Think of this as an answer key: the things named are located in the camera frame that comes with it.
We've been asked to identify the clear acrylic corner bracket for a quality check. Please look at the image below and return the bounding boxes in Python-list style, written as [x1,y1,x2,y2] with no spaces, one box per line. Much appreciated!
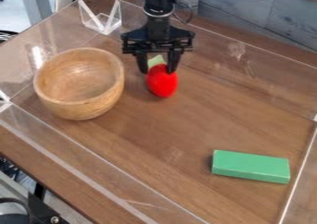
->
[78,0,122,35]

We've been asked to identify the black clamp under table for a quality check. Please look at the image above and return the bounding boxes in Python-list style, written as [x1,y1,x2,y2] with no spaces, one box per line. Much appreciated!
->
[0,196,72,224]

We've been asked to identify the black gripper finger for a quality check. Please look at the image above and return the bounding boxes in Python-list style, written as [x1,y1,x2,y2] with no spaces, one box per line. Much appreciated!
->
[135,52,148,74]
[167,49,183,74]

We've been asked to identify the wooden bowl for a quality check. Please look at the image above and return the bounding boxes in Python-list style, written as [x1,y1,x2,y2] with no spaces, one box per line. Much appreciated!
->
[33,47,126,120]

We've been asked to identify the green rectangular block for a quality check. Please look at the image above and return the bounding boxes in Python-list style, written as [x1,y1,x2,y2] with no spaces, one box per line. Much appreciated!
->
[210,150,292,184]

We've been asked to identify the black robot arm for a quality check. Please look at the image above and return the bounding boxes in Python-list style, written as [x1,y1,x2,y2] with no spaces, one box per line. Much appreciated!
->
[122,0,195,74]

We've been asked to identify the red felt fruit green leaf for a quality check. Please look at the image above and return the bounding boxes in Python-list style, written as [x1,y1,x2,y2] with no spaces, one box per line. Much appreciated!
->
[146,55,178,98]

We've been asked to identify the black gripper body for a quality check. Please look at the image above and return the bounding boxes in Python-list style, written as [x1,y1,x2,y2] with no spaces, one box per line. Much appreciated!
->
[120,17,194,54]

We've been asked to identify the clear acrylic tray enclosure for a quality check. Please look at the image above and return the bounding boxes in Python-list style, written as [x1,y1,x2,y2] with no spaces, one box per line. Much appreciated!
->
[0,6,317,224]

